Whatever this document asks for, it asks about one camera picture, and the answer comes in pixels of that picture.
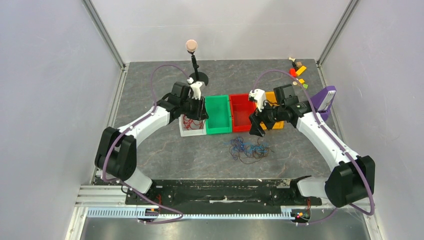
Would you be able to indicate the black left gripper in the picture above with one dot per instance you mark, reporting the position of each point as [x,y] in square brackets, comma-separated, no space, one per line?
[200,113]

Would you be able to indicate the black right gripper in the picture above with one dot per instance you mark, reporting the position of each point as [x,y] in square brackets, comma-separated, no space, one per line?
[261,117]

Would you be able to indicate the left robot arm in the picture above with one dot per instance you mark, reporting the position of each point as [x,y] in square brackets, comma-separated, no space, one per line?
[117,151]

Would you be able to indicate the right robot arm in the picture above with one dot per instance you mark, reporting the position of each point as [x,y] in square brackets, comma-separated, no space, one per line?
[352,176]

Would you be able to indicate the white transparent plastic bin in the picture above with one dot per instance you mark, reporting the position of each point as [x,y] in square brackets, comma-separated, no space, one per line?
[190,128]

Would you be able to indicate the green plastic bin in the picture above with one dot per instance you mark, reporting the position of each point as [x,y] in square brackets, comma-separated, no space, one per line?
[219,115]

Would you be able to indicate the red plastic bin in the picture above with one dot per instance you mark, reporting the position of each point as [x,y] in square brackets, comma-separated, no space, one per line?
[241,108]

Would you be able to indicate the orange plastic bin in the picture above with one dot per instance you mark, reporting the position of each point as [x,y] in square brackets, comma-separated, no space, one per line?
[271,98]

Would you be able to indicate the black microphone stand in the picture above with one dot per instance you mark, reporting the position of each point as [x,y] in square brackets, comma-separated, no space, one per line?
[191,47]

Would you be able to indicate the red wooden block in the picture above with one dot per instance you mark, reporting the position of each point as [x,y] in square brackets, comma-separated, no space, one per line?
[292,72]

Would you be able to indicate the purple metronome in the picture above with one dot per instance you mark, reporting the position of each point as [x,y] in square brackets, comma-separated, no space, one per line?
[322,101]

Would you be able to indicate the yellow wooden bar block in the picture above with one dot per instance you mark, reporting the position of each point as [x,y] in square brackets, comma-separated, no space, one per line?
[300,70]

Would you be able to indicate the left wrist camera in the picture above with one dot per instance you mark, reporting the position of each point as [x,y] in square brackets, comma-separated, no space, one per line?
[196,88]

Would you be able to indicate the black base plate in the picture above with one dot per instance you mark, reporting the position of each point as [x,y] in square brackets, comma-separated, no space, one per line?
[228,196]

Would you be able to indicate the white cable duct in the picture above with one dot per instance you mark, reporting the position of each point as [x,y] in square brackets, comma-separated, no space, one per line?
[152,213]

